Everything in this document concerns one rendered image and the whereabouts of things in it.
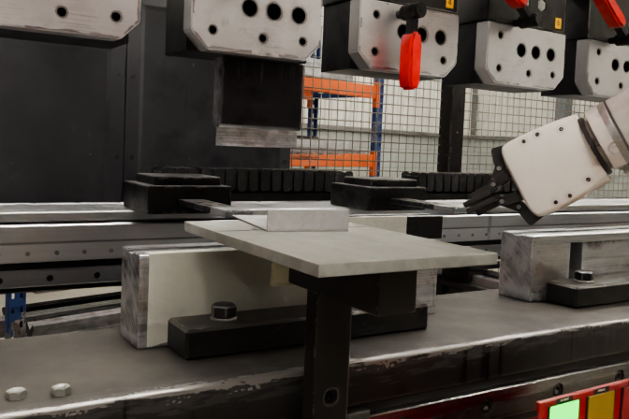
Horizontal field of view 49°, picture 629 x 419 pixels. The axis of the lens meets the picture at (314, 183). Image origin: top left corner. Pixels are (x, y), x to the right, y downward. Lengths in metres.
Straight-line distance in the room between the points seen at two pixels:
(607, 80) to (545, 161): 0.27
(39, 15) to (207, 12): 0.16
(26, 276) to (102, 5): 0.41
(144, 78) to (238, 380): 0.74
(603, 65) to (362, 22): 0.43
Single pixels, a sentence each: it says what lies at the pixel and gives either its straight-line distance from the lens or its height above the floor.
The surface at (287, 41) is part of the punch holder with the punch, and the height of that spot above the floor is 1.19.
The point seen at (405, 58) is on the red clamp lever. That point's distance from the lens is 0.80.
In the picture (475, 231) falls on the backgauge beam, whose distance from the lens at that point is 1.32.
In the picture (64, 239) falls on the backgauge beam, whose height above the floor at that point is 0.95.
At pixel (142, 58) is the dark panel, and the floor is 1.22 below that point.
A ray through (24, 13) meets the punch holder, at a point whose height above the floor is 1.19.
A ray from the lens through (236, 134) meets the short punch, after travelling 0.76.
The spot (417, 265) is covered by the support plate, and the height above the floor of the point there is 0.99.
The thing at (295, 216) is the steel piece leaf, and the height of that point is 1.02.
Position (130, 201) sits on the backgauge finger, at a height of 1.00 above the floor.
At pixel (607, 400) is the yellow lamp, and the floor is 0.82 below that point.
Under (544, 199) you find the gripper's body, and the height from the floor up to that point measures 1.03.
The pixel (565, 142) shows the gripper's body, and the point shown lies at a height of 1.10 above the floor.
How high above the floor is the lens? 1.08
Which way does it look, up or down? 3 degrees down
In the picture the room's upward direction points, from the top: 2 degrees clockwise
